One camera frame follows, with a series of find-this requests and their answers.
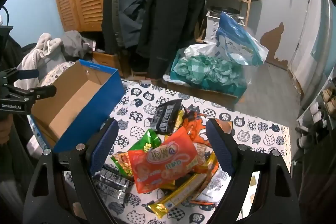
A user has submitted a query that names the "shoe rack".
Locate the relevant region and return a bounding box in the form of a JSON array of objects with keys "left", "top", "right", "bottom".
[{"left": 297, "top": 74, "right": 336, "bottom": 156}]

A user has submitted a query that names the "wooden drawer box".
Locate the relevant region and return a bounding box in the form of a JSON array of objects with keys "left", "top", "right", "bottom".
[{"left": 92, "top": 51, "right": 122, "bottom": 69}]

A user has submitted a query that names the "orange flame print snack packet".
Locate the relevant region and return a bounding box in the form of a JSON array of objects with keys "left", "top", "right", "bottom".
[{"left": 181, "top": 106, "right": 233, "bottom": 146}]

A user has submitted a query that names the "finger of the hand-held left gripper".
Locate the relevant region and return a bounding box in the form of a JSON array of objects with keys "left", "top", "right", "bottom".
[
  {"left": 0, "top": 68, "right": 40, "bottom": 81},
  {"left": 5, "top": 84, "right": 57, "bottom": 102}
]

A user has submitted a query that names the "grey garment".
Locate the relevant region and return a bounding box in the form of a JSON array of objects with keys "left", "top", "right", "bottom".
[{"left": 62, "top": 30, "right": 92, "bottom": 56}]

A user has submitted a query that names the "long black coat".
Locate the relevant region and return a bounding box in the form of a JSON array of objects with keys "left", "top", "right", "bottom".
[{"left": 136, "top": 0, "right": 206, "bottom": 79}]

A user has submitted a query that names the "white snack packet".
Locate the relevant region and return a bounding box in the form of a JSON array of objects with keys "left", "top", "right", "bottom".
[{"left": 192, "top": 166, "right": 231, "bottom": 205}]

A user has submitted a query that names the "white storage crate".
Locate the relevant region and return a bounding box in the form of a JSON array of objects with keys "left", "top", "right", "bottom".
[{"left": 205, "top": 11, "right": 246, "bottom": 42}]

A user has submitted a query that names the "dark round cooker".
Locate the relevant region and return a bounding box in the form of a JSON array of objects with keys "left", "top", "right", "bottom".
[{"left": 209, "top": 5, "right": 242, "bottom": 16}]

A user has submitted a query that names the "white plastic bag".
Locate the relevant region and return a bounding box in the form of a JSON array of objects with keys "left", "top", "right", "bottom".
[{"left": 184, "top": 43, "right": 218, "bottom": 59}]

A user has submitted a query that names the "red snack packet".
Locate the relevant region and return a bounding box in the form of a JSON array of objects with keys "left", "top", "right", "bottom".
[{"left": 128, "top": 126, "right": 198, "bottom": 194}]

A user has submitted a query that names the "cat print cloth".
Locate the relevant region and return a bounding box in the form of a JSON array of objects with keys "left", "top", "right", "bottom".
[{"left": 28, "top": 61, "right": 292, "bottom": 224}]

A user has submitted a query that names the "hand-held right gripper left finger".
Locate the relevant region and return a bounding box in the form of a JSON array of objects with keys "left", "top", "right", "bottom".
[{"left": 23, "top": 118, "right": 119, "bottom": 224}]

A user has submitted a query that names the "white shoe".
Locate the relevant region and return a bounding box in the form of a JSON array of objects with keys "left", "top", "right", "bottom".
[{"left": 298, "top": 133, "right": 315, "bottom": 148}]

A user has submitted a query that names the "long gold snack packet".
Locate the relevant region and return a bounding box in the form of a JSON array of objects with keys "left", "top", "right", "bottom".
[{"left": 147, "top": 153, "right": 219, "bottom": 219}]

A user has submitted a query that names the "green snack packet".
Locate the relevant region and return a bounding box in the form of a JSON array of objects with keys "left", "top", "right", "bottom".
[{"left": 110, "top": 129, "right": 162, "bottom": 178}]

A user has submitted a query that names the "person's left hand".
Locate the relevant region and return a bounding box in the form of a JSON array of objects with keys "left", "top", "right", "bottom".
[{"left": 0, "top": 114, "right": 14, "bottom": 146}]

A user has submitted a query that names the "blue plastic bag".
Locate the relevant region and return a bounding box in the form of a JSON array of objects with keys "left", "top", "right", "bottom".
[{"left": 216, "top": 11, "right": 269, "bottom": 65}]

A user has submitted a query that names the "pile of grey clothes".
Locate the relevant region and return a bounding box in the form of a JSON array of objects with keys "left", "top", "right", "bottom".
[{"left": 17, "top": 33, "right": 66, "bottom": 80}]

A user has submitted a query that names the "black jacket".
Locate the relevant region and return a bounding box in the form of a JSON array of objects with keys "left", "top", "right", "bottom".
[{"left": 101, "top": 0, "right": 124, "bottom": 55}]

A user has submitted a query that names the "black snack packet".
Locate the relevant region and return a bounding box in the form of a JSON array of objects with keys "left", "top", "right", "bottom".
[
  {"left": 93, "top": 168, "right": 134, "bottom": 203},
  {"left": 150, "top": 99, "right": 183, "bottom": 134}
]

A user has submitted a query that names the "teal cardboard box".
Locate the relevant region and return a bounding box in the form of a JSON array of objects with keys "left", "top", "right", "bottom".
[{"left": 164, "top": 48, "right": 247, "bottom": 106}]

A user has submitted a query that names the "tan patterned snack packet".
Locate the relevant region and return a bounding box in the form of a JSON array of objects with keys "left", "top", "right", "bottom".
[{"left": 193, "top": 143, "right": 218, "bottom": 174}]

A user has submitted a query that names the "blue cardboard box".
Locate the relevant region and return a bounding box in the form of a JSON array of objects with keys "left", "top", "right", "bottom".
[{"left": 28, "top": 59, "right": 126, "bottom": 153}]

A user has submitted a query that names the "green plastic bag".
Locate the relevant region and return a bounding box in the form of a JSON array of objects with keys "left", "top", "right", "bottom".
[{"left": 173, "top": 55, "right": 247, "bottom": 90}]

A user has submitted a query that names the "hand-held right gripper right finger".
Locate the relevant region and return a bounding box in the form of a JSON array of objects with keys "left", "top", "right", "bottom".
[{"left": 206, "top": 118, "right": 301, "bottom": 224}]

